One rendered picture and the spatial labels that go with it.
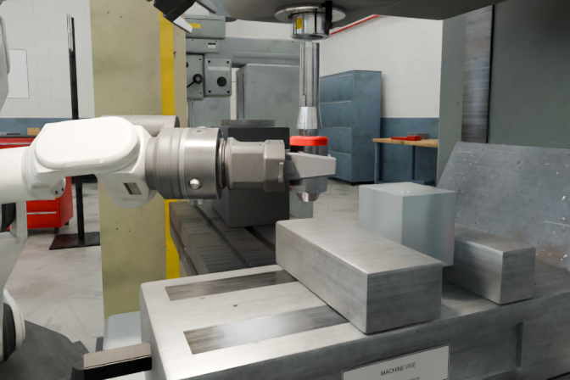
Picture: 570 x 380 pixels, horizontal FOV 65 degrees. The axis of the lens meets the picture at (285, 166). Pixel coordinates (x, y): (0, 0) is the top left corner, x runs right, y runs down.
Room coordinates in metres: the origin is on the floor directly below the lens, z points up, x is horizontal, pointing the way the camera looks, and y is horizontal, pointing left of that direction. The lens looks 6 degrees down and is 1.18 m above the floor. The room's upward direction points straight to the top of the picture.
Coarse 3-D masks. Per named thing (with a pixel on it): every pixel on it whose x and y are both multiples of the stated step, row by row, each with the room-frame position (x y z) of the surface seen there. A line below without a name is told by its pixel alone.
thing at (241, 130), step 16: (224, 128) 0.84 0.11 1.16; (240, 128) 0.81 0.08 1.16; (256, 128) 0.82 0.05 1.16; (272, 128) 0.83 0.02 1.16; (288, 128) 0.84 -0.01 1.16; (288, 144) 0.84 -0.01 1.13; (224, 192) 0.85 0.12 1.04; (240, 192) 0.81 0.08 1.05; (256, 192) 0.82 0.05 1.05; (272, 192) 0.83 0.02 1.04; (288, 192) 0.84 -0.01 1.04; (224, 208) 0.85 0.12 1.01; (240, 208) 0.81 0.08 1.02; (256, 208) 0.82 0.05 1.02; (272, 208) 0.83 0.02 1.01; (288, 208) 0.84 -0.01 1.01; (240, 224) 0.81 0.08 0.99; (256, 224) 0.82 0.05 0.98; (272, 224) 0.83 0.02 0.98
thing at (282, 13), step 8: (280, 8) 0.52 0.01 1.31; (288, 8) 0.51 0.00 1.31; (296, 8) 0.51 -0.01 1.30; (304, 8) 0.51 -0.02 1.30; (312, 8) 0.51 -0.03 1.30; (320, 8) 0.51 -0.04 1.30; (336, 8) 0.51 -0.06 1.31; (344, 8) 0.53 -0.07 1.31; (280, 16) 0.55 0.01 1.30; (288, 16) 0.56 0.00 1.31; (336, 16) 0.55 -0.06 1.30; (344, 16) 0.55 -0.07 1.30
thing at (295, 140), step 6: (294, 138) 0.53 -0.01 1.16; (300, 138) 0.53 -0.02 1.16; (306, 138) 0.53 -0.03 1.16; (312, 138) 0.52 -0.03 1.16; (318, 138) 0.53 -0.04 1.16; (324, 138) 0.53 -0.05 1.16; (294, 144) 0.53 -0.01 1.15; (300, 144) 0.53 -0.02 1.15; (306, 144) 0.52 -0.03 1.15; (312, 144) 0.52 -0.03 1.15; (318, 144) 0.53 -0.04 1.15; (324, 144) 0.53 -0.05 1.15
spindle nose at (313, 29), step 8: (296, 16) 0.53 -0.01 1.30; (304, 16) 0.53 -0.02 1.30; (312, 16) 0.52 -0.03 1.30; (320, 16) 0.53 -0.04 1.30; (296, 24) 0.53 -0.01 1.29; (304, 24) 0.53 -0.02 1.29; (312, 24) 0.52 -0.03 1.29; (320, 24) 0.53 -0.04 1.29; (296, 32) 0.53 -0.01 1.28; (304, 32) 0.53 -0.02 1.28; (312, 32) 0.52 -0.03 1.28; (320, 32) 0.53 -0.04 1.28; (328, 32) 0.54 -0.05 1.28; (304, 40) 0.57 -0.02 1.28; (312, 40) 0.57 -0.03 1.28
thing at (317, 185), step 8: (296, 152) 0.53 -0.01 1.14; (304, 152) 0.53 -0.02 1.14; (312, 152) 0.52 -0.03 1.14; (320, 152) 0.53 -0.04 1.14; (296, 184) 0.53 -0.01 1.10; (304, 184) 0.53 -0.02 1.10; (312, 184) 0.52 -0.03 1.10; (320, 184) 0.53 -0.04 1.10; (296, 192) 0.53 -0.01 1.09; (304, 192) 0.53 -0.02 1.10; (312, 192) 0.52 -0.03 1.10; (320, 192) 0.53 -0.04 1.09
